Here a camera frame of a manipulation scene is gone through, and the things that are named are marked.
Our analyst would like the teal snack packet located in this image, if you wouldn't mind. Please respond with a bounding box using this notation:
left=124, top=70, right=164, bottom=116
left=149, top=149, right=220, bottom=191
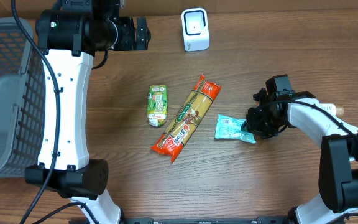
left=214, top=114, right=256, bottom=144

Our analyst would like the green juice carton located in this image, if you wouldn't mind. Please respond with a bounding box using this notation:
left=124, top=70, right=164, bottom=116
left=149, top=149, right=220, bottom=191
left=147, top=85, right=168, bottom=128

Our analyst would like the orange spaghetti packet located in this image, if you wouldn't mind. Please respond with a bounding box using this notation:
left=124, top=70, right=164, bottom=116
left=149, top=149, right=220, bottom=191
left=150, top=75, right=221, bottom=162

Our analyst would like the white tube with gold cap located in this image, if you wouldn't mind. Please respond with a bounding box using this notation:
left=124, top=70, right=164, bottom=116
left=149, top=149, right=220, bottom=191
left=321, top=103, right=344, bottom=118

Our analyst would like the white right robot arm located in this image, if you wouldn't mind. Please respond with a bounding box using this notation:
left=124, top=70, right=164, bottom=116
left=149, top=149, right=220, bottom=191
left=241, top=75, right=358, bottom=224

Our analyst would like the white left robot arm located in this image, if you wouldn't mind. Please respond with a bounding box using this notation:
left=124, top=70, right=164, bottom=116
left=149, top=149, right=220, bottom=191
left=25, top=0, right=151, bottom=223

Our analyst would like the white barcode scanner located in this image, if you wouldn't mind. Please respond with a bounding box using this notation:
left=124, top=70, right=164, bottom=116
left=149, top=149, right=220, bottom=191
left=181, top=7, right=210, bottom=52

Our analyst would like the grey plastic shopping basket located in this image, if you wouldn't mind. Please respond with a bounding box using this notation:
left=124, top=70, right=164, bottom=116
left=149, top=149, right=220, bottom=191
left=0, top=17, right=45, bottom=177

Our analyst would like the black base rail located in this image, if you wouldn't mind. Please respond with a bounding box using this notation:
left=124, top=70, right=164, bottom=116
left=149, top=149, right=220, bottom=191
left=124, top=216, right=293, bottom=224

